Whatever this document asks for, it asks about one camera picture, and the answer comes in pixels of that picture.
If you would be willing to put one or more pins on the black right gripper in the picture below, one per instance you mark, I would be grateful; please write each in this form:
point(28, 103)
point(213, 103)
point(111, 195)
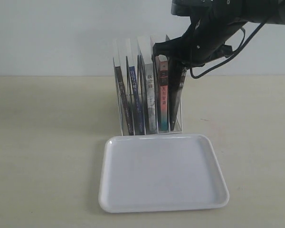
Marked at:
point(212, 23)

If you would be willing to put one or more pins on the blue spine book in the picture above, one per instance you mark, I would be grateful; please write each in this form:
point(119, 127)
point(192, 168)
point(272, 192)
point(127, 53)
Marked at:
point(138, 111)

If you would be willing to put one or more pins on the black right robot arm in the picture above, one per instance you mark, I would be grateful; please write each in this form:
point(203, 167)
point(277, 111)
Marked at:
point(257, 11)

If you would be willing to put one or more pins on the black spine book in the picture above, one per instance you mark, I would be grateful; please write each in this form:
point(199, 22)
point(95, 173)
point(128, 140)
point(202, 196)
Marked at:
point(176, 78)

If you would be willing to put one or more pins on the red teal spine book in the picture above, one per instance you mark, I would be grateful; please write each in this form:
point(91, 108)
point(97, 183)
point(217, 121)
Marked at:
point(161, 70)

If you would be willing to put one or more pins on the grey white spine book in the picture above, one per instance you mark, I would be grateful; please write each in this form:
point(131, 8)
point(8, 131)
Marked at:
point(148, 78)

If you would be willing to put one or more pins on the dark brown spine book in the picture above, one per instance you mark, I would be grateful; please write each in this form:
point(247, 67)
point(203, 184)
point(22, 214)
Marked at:
point(121, 89)

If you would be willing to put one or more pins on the white plastic tray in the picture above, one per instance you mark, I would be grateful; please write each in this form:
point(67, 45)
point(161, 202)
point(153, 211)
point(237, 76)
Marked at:
point(162, 172)

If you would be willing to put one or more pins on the white wire book rack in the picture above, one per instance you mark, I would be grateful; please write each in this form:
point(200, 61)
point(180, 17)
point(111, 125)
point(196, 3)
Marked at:
point(127, 83)

